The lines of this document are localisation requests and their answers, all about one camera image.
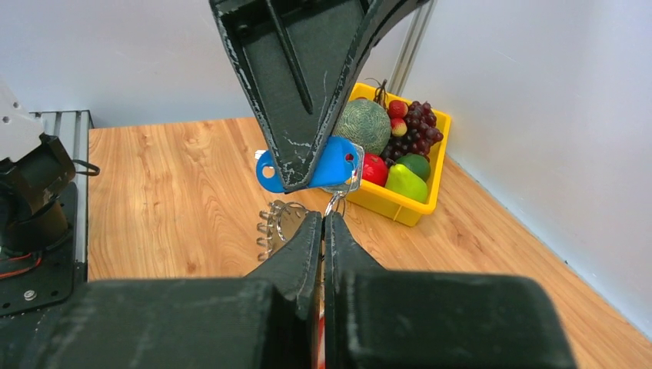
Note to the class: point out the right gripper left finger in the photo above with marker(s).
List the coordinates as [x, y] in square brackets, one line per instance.
[266, 319]

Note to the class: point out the red apple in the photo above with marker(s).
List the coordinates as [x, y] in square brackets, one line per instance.
[375, 170]

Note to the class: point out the purple grape bunch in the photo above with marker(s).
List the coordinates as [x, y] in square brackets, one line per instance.
[422, 134]

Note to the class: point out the yellow-green pear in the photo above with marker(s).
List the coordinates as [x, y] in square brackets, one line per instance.
[403, 181]

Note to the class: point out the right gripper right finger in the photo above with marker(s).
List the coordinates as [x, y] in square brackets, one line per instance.
[381, 318]

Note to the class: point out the red key tag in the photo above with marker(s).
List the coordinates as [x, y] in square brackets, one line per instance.
[321, 343]

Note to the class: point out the red strawberries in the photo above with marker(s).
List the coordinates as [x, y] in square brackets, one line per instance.
[397, 111]

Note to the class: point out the green melon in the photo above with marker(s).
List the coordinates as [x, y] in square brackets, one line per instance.
[364, 123]

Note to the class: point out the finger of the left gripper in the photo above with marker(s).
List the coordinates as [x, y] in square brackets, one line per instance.
[376, 20]
[288, 57]

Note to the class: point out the blue key tag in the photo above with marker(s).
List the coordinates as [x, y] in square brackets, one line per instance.
[339, 169]

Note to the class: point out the yellow plastic fruit bin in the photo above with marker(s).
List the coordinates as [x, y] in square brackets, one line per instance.
[398, 207]

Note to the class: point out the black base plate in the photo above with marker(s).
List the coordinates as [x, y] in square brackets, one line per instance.
[35, 285]

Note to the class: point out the dark green lime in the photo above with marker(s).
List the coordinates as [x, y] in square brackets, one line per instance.
[416, 163]

